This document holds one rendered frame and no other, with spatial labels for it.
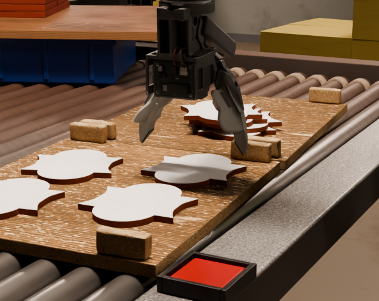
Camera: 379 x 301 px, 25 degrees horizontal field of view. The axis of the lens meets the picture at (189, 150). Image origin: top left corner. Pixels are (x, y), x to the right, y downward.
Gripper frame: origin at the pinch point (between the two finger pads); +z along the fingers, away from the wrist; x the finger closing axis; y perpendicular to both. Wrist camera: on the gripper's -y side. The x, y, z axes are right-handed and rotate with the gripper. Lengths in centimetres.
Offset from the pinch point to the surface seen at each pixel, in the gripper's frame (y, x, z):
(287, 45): -442, -124, 69
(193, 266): 27.9, 12.0, 3.4
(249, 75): -80, -21, 8
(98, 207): 19.7, -3.8, 2.2
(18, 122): -23, -44, 7
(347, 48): -437, -83, 67
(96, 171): 7.1, -11.2, 2.6
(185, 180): 5.7, 1.2, 2.6
